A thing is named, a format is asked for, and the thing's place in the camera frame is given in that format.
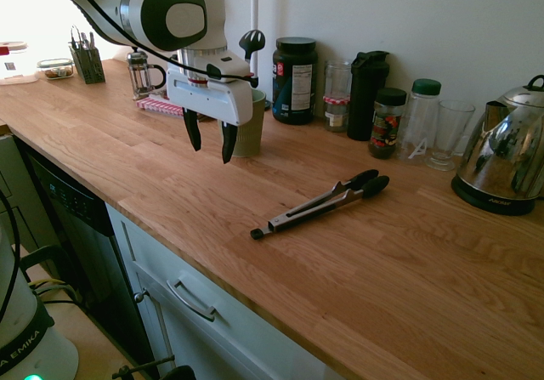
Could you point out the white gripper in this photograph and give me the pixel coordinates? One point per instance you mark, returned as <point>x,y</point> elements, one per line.
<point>212,97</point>

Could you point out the white Franka robot base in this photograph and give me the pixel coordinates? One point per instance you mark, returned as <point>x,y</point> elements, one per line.
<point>30,342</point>

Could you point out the green ribbed utensil holder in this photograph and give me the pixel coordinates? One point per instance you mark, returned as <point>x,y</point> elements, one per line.
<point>251,137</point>

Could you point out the steel tongs with black tips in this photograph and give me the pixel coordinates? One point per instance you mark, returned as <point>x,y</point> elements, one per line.
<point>316,210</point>

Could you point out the pink striped cloth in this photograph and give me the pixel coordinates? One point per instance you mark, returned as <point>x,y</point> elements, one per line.
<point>159,106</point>

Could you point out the glass French press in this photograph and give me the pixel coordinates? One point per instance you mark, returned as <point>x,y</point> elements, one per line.
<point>142,76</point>

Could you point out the black protein powder tub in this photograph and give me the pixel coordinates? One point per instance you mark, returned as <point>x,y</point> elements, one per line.
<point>295,86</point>

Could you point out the black slotted spoon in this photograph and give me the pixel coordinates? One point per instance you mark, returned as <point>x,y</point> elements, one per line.
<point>253,40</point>

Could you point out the glass jar with checked band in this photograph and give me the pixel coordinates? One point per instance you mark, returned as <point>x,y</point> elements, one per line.
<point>336,99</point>

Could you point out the grey-green perforated cutlery caddy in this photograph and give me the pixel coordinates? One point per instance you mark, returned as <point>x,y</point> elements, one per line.
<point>89,67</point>

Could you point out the black dishwasher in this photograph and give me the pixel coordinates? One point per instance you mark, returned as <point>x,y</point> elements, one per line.
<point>85,231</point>

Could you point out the black shaker bottle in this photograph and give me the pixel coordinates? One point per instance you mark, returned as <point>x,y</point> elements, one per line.
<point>365,99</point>

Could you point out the metal utensils in caddy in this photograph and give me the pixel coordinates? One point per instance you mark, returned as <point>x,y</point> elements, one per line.
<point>83,40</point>

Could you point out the glass food container with nuts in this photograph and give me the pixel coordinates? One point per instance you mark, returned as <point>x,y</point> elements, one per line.
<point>55,69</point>

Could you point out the round metal cabinet knob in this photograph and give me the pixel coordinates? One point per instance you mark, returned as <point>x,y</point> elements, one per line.
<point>141,296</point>

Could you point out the spice jar with black lid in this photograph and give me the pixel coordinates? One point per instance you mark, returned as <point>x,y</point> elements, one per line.
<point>386,125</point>

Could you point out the pale green drawer cabinet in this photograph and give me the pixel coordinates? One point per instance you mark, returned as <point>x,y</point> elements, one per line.
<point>238,320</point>

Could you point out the grey lower cabinet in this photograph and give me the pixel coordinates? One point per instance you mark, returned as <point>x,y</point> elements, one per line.
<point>21,193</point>

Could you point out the clear bottle with green lid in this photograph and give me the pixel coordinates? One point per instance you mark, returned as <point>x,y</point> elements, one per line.
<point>418,120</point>

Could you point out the white container with red clip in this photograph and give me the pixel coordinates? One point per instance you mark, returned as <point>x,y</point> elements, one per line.
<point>13,63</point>

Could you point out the clear footed drinking glass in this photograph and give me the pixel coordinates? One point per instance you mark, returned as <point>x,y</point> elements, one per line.
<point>450,129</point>

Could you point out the shiny steel electric kettle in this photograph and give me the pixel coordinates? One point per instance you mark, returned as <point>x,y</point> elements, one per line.
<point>501,154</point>

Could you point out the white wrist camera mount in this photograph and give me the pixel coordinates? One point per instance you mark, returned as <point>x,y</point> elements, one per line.
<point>227,66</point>

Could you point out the white wall pipe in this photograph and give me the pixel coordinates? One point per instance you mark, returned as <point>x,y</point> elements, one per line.
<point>255,1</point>

